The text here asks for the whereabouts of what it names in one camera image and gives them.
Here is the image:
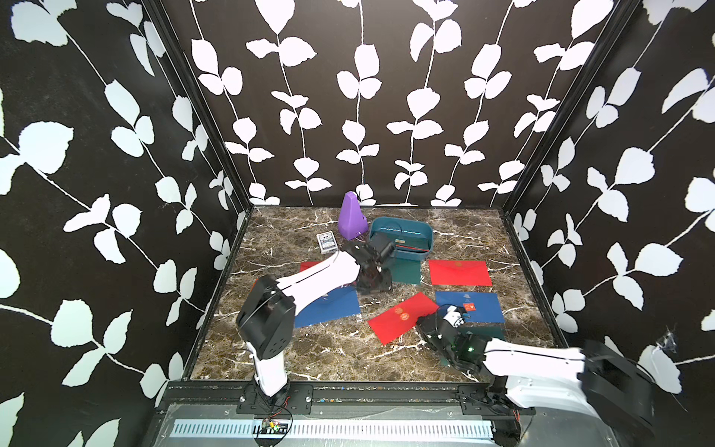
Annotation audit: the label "red envelope with gold sticker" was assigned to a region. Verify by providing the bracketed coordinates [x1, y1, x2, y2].
[395, 240, 430, 253]

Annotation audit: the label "red envelope two gold seals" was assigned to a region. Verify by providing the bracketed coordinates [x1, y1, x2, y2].
[368, 294, 439, 345]

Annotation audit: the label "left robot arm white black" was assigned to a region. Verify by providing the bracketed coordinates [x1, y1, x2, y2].
[236, 235, 397, 402]

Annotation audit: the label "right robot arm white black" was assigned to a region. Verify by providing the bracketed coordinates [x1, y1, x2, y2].
[416, 305, 655, 438]

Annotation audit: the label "teal plastic storage box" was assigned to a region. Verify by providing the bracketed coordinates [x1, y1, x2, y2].
[369, 217, 434, 262]

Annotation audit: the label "green envelope back middle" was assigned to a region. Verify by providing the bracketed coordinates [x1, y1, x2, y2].
[389, 259, 422, 285]

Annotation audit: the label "green envelope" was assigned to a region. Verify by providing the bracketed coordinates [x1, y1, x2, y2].
[389, 259, 422, 285]
[441, 326, 506, 373]

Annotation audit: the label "blue envelope left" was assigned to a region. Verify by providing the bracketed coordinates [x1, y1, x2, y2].
[294, 287, 361, 328]

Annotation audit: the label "blue envelope right red seal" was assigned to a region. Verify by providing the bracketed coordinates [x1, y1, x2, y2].
[436, 292, 505, 325]

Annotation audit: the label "green envelope front right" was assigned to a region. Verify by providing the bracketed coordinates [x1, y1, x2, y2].
[441, 326, 506, 373]

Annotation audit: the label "red envelope back right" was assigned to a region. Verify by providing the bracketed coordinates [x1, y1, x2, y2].
[428, 260, 493, 287]

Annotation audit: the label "purple pyramid metronome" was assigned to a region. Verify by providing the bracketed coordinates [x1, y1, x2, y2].
[338, 191, 369, 240]

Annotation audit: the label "small white card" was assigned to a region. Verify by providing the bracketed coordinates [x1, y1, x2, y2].
[317, 231, 339, 254]

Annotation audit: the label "red envelope back left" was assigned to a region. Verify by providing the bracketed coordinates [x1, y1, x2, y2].
[299, 262, 323, 273]

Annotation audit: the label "small green circuit board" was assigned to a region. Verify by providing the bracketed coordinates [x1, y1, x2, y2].
[256, 419, 292, 437]

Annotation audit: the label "black aluminium front rail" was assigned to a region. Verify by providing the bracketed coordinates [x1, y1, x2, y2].
[159, 379, 535, 418]

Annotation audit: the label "white perforated cable tray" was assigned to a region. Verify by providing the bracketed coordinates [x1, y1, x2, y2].
[169, 419, 495, 443]

